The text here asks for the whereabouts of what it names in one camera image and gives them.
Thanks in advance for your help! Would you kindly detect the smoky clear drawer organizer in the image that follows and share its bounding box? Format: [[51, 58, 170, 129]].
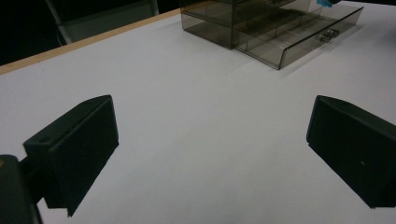
[[179, 0, 364, 71]]

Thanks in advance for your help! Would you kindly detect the smoky clear pull-out drawer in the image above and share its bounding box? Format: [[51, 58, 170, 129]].
[[233, 3, 364, 71]]

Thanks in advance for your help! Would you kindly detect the white metal desk frame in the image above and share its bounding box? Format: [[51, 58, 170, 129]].
[[45, 0, 161, 45]]

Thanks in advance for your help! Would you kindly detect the wooden table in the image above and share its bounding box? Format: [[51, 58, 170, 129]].
[[0, 7, 182, 76]]

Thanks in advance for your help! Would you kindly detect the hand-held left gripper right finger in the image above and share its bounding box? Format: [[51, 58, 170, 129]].
[[305, 94, 396, 209]]

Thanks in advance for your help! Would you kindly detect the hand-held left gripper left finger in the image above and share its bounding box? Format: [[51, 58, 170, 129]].
[[22, 94, 120, 217]]

